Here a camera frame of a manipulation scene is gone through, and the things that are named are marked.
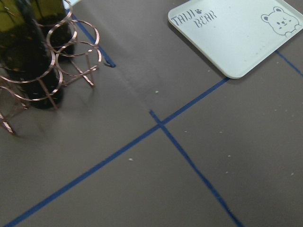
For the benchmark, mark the white bear tray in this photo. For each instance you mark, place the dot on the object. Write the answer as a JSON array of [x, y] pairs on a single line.
[[236, 35]]

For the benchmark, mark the dark green wine bottle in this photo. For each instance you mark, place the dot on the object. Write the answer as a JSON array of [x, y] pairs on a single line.
[[25, 56], [49, 13]]

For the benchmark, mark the copper wire bottle rack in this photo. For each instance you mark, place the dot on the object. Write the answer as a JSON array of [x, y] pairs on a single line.
[[75, 60]]

